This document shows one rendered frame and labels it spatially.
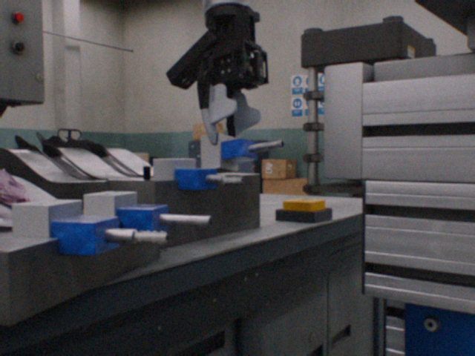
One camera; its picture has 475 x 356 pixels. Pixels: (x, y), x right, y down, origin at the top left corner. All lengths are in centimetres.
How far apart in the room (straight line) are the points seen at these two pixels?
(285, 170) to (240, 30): 675
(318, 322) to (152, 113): 865
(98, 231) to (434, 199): 26
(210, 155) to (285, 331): 37
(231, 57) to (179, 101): 840
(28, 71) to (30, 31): 11
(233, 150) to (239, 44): 16
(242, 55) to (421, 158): 48
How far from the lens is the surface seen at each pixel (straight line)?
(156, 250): 63
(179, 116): 921
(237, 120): 86
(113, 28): 1015
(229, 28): 86
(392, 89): 41
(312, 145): 496
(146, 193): 69
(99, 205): 56
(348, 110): 42
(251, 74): 82
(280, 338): 99
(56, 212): 47
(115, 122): 993
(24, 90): 163
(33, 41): 167
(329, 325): 119
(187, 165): 74
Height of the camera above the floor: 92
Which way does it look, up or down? 3 degrees down
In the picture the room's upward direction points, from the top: straight up
